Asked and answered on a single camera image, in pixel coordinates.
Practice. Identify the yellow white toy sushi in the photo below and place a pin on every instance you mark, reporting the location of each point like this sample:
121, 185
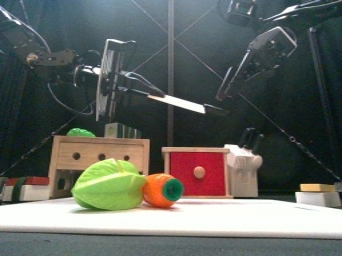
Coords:
316, 196

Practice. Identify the small green toy lettuce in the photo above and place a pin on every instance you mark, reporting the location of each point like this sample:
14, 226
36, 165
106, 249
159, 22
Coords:
80, 133

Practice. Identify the red white toy sushi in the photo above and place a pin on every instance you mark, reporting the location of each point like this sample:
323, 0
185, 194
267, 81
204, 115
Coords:
33, 190

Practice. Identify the wooden box with red drawer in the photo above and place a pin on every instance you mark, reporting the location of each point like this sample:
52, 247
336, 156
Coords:
191, 166

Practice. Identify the grey metal frame pole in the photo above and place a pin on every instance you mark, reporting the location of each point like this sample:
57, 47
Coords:
171, 50

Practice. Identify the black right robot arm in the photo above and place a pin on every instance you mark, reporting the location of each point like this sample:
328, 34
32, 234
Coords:
307, 11

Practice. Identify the green white striped block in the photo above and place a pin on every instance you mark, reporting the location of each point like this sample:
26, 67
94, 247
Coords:
117, 130

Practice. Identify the green toy cabbage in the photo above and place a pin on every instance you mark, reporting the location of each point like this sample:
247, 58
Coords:
108, 186

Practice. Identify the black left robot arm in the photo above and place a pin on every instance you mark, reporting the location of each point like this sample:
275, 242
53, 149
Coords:
17, 40

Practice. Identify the white toy knife block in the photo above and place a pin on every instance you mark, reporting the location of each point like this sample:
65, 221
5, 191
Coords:
241, 176

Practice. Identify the wooden box with round holes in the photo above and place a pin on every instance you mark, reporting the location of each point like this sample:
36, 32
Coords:
94, 151

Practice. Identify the black stand post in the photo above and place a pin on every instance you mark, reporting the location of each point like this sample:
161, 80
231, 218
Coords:
320, 100

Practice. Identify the orange toy carrot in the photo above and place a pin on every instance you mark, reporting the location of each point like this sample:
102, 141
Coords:
155, 190

